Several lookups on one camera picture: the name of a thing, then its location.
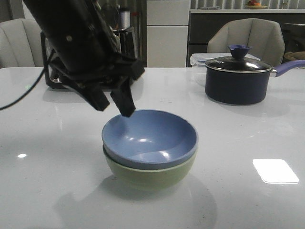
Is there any glass pot lid blue knob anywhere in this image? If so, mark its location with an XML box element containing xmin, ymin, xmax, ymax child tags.
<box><xmin>205</xmin><ymin>44</ymin><xmax>272</xmax><ymax>73</ymax></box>

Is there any black silver four-slot toaster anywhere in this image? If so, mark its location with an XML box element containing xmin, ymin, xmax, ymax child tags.
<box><xmin>40</xmin><ymin>26</ymin><xmax>138</xmax><ymax>90</ymax></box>

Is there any grey chair right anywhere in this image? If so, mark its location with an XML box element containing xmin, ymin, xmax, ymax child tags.
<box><xmin>207</xmin><ymin>18</ymin><xmax>285</xmax><ymax>66</ymax></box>

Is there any dark kitchen counter cabinet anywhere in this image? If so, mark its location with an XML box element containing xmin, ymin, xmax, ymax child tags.
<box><xmin>186</xmin><ymin>9</ymin><xmax>305</xmax><ymax>67</ymax></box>

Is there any fruit plate on counter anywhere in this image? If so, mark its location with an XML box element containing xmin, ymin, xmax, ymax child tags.
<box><xmin>245</xmin><ymin>0</ymin><xmax>268</xmax><ymax>10</ymax></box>

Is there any grey chair left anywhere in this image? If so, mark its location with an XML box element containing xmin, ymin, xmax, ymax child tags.
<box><xmin>0</xmin><ymin>19</ymin><xmax>43</xmax><ymax>68</ymax></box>

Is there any black cable left side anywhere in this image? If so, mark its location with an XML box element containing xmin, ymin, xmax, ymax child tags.
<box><xmin>0</xmin><ymin>51</ymin><xmax>54</xmax><ymax>111</ymax></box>

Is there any dark blue saucepan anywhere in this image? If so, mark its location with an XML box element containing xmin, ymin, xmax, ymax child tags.
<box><xmin>205</xmin><ymin>60</ymin><xmax>305</xmax><ymax>105</ymax></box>

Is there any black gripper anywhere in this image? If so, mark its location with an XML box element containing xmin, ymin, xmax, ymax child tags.
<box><xmin>49</xmin><ymin>51</ymin><xmax>144</xmax><ymax>117</ymax></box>

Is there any green bowl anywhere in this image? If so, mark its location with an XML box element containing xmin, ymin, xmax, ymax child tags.
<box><xmin>103</xmin><ymin>149</ymin><xmax>197</xmax><ymax>191</ymax></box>

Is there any blue bowl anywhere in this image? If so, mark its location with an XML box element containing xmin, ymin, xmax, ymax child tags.
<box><xmin>102</xmin><ymin>110</ymin><xmax>198</xmax><ymax>170</ymax></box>

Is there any grey chair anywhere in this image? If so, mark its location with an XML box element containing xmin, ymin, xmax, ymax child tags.
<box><xmin>207</xmin><ymin>18</ymin><xmax>285</xmax><ymax>66</ymax></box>
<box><xmin>0</xmin><ymin>19</ymin><xmax>43</xmax><ymax>68</ymax></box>

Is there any clear plastic food container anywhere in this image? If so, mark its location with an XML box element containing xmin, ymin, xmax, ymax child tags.
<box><xmin>190</xmin><ymin>52</ymin><xmax>260</xmax><ymax>68</ymax></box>

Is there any white refrigerator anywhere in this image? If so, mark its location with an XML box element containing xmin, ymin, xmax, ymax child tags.
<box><xmin>147</xmin><ymin>0</ymin><xmax>191</xmax><ymax>67</ymax></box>

